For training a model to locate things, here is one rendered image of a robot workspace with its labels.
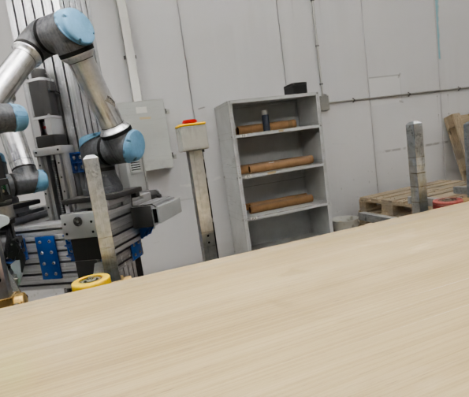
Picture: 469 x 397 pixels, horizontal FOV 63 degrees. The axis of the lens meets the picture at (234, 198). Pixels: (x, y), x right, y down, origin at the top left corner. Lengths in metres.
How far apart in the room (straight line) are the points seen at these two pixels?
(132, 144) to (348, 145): 3.26
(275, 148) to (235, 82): 0.77
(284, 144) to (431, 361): 3.62
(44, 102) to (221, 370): 1.48
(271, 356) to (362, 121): 4.14
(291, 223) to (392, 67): 2.12
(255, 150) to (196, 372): 3.47
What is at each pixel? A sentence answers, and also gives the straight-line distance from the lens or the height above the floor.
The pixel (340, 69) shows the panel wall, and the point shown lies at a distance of 4.44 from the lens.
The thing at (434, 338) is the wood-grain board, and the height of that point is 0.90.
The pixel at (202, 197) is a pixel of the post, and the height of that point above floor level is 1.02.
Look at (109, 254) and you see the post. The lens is 1.01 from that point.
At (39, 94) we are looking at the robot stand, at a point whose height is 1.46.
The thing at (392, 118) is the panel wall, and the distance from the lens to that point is 4.77.
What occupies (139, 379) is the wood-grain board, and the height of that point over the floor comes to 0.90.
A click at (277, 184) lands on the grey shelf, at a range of 3.96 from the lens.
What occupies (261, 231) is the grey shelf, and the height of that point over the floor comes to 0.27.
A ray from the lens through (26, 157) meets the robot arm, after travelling 1.45.
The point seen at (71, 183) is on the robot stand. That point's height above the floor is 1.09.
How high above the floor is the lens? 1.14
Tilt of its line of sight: 7 degrees down
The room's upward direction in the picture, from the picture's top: 8 degrees counter-clockwise
